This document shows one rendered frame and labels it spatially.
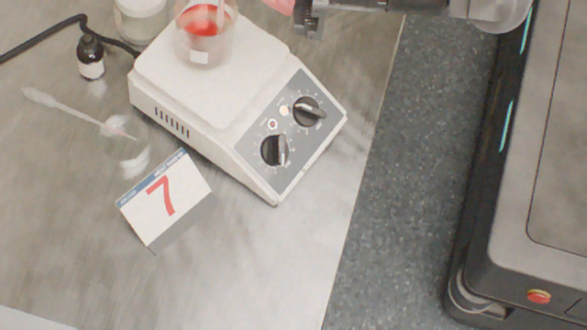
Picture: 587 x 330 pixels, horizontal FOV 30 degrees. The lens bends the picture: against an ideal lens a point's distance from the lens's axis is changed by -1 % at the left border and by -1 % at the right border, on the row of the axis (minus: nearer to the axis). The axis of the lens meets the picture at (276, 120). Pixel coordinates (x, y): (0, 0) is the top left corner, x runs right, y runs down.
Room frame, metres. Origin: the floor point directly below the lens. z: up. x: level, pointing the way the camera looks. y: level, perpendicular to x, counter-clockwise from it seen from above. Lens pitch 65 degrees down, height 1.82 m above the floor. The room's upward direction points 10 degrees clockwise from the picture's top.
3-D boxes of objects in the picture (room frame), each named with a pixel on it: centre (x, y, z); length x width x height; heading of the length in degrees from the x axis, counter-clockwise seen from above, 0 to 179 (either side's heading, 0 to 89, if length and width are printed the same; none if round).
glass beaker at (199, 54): (0.53, 0.09, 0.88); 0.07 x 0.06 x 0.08; 41
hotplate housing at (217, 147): (0.51, 0.05, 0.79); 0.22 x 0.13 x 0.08; 63
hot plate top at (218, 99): (0.52, 0.08, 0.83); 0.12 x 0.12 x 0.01; 63
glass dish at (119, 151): (0.44, 0.15, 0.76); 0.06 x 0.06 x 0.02
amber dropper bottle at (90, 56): (0.53, 0.21, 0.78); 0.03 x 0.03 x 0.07
